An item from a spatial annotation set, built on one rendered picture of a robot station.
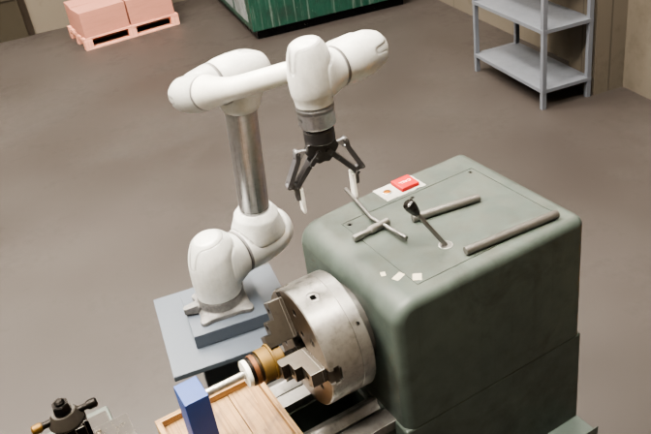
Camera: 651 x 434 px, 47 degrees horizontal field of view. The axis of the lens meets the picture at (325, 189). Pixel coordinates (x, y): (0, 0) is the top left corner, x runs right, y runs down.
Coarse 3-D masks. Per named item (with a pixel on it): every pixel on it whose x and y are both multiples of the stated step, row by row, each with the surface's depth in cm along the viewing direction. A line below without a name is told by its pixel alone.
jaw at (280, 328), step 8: (280, 296) 189; (264, 304) 188; (272, 304) 186; (280, 304) 187; (272, 312) 186; (280, 312) 186; (272, 320) 187; (280, 320) 186; (288, 320) 187; (272, 328) 185; (280, 328) 186; (288, 328) 186; (264, 336) 186; (272, 336) 185; (280, 336) 185; (288, 336) 186; (272, 344) 184
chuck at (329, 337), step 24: (288, 288) 185; (312, 288) 183; (288, 312) 187; (312, 312) 177; (336, 312) 178; (312, 336) 176; (336, 336) 176; (336, 360) 175; (360, 360) 178; (336, 384) 177; (360, 384) 184
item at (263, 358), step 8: (264, 344) 185; (256, 352) 183; (264, 352) 182; (272, 352) 184; (280, 352) 184; (248, 360) 181; (256, 360) 181; (264, 360) 181; (272, 360) 181; (256, 368) 180; (264, 368) 180; (272, 368) 181; (256, 376) 180; (264, 376) 181; (272, 376) 182; (280, 376) 183; (256, 384) 181
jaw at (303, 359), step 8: (296, 352) 184; (304, 352) 183; (280, 360) 182; (288, 360) 181; (296, 360) 181; (304, 360) 180; (312, 360) 180; (280, 368) 181; (288, 368) 181; (296, 368) 178; (304, 368) 178; (312, 368) 177; (320, 368) 177; (336, 368) 176; (288, 376) 182; (296, 376) 179; (304, 376) 180; (312, 376) 175; (320, 376) 177; (328, 376) 177; (336, 376) 177; (312, 384) 176; (320, 384) 177
